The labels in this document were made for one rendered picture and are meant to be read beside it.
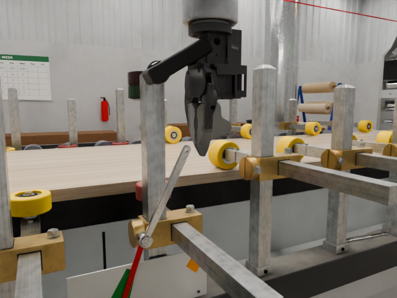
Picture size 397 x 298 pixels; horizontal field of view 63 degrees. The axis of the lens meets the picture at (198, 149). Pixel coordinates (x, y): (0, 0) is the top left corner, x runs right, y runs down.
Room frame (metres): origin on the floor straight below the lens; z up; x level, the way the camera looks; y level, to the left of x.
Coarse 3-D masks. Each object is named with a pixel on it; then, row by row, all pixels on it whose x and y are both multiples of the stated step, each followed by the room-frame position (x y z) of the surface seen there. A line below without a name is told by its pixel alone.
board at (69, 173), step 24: (168, 144) 1.48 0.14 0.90; (192, 144) 1.48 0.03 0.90; (240, 144) 1.48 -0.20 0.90; (312, 144) 1.48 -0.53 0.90; (24, 168) 0.91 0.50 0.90; (48, 168) 0.91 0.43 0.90; (72, 168) 0.91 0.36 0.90; (96, 168) 0.91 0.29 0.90; (120, 168) 0.91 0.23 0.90; (168, 168) 0.91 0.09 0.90; (192, 168) 0.91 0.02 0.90; (216, 168) 0.91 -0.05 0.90; (72, 192) 0.69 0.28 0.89; (96, 192) 0.72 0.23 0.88; (120, 192) 0.74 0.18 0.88
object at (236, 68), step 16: (192, 32) 0.53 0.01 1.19; (208, 32) 0.53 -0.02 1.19; (224, 32) 0.53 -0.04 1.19; (240, 32) 0.56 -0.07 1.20; (224, 48) 0.55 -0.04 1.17; (240, 48) 0.56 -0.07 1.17; (192, 64) 0.53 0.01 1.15; (208, 64) 0.51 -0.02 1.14; (224, 64) 0.52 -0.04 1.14; (240, 64) 0.56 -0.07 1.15; (192, 80) 0.54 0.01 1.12; (224, 80) 0.54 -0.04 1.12; (240, 80) 0.55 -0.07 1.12; (192, 96) 0.54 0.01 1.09; (224, 96) 0.53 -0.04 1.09; (240, 96) 0.54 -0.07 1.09
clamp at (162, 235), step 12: (168, 216) 0.59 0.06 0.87; (180, 216) 0.59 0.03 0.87; (192, 216) 0.59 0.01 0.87; (132, 228) 0.56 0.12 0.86; (144, 228) 0.56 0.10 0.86; (156, 228) 0.56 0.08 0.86; (168, 228) 0.57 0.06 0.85; (132, 240) 0.56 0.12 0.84; (156, 240) 0.56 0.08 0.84; (168, 240) 0.57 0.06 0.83
